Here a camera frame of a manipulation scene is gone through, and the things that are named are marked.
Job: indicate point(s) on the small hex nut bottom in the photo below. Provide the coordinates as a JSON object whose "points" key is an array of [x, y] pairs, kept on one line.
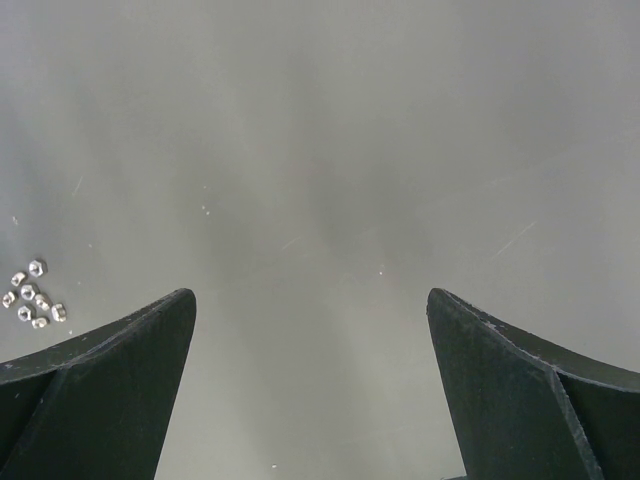
{"points": [[25, 313]]}

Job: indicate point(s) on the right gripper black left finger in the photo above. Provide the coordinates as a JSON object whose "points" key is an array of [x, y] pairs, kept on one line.
{"points": [[98, 405]]}

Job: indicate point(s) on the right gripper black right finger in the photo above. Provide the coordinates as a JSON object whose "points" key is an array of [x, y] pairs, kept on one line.
{"points": [[525, 408]]}

